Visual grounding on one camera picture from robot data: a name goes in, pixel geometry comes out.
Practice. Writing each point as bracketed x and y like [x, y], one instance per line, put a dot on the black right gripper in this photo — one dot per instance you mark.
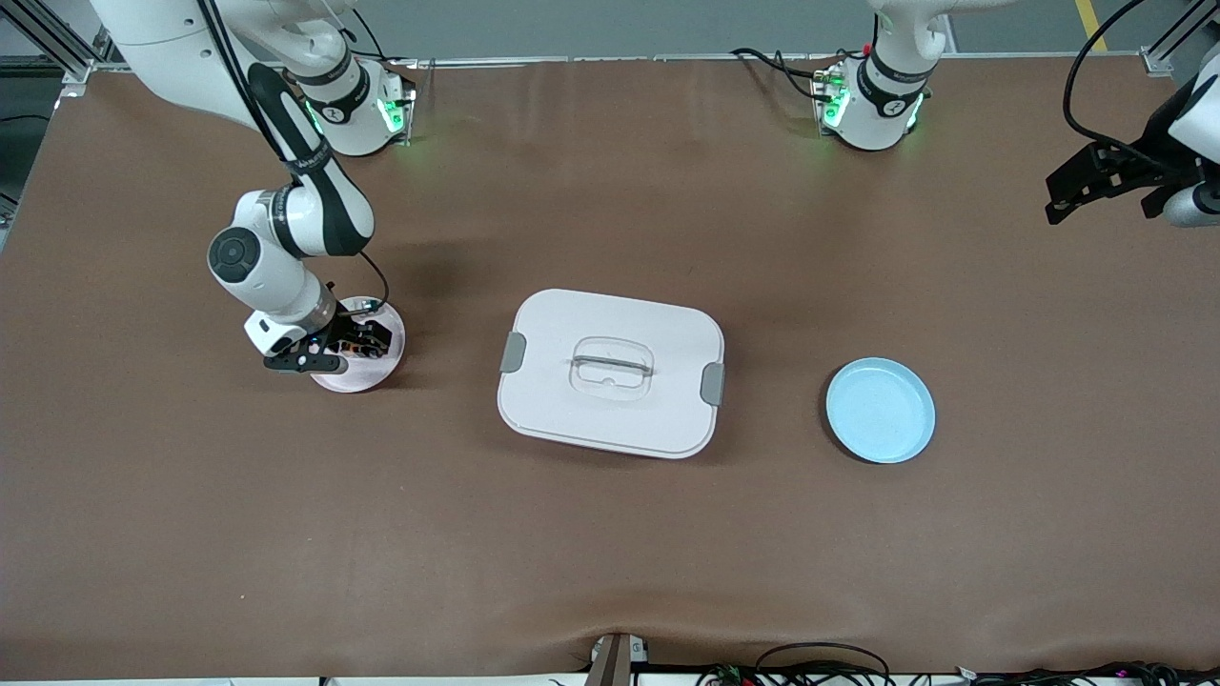
[355, 332]

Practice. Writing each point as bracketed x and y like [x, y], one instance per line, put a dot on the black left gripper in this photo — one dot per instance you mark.
[1140, 165]

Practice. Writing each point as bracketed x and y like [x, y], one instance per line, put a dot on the orange black switch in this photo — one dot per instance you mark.
[355, 347]

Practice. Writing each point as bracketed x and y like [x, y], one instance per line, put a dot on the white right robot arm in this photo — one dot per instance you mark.
[286, 257]

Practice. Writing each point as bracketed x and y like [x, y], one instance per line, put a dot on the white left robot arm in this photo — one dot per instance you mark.
[882, 105]

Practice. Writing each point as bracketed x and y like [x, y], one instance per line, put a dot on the grey box latch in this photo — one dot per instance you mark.
[712, 384]
[513, 353]

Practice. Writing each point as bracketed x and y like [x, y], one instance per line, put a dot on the white lidded plastic box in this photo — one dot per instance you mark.
[610, 424]

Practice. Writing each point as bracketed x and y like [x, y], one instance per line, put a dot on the pink round plate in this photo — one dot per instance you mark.
[357, 379]

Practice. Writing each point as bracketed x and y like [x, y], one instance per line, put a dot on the brown table mat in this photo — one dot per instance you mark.
[572, 534]

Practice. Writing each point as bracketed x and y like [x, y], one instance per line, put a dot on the light blue round plate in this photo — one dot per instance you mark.
[880, 412]

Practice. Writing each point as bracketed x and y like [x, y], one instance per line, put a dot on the aluminium frame profile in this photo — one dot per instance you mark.
[1158, 59]
[57, 43]

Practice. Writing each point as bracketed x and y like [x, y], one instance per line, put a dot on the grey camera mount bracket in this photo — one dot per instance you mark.
[615, 659]

